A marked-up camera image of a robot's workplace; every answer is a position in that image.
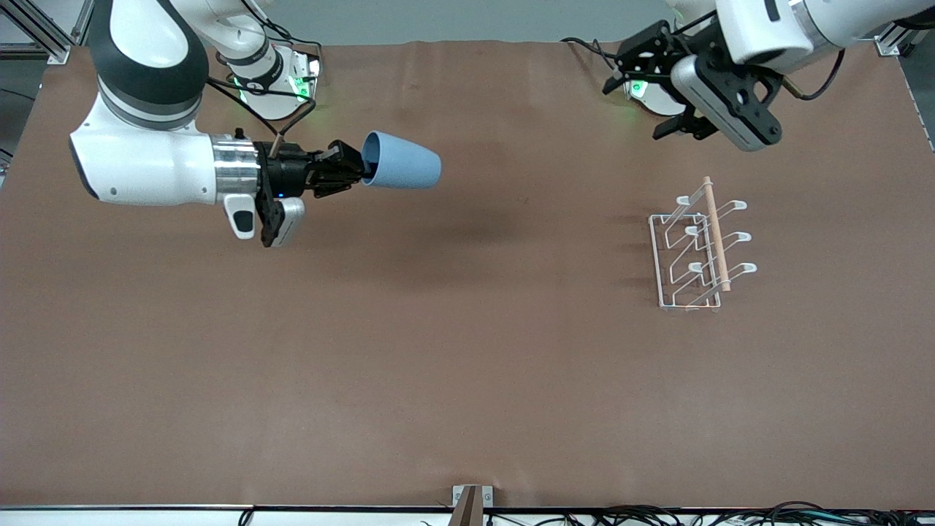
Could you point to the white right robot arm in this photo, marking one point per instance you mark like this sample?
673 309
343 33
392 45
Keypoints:
146 161

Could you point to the aluminium frame profile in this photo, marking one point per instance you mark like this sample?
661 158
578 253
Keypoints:
887 45
57 54

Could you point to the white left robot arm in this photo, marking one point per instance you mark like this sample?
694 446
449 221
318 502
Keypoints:
767 29

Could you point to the brown table mat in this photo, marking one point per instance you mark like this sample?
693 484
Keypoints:
438 365

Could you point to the brown camera post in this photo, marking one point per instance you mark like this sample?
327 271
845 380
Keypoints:
467 511

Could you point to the light blue plastic cup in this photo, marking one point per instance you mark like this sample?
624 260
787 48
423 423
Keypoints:
402 164

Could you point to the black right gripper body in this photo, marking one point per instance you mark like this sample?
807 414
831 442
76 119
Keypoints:
286 172

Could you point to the white table edge rail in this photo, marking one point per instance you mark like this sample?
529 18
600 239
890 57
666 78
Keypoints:
109 517

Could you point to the silver mounting bracket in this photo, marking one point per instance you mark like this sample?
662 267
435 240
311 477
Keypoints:
487 497

